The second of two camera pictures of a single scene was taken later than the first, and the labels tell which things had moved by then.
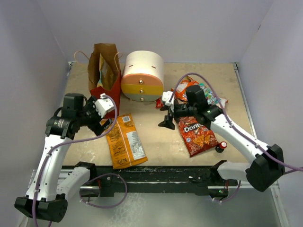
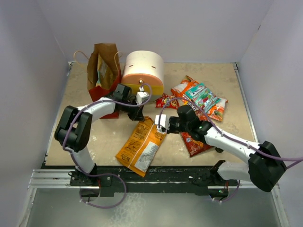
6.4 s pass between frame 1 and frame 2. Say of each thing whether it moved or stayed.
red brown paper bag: stayed
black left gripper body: moved
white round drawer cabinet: stayed
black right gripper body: moved
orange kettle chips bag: moved
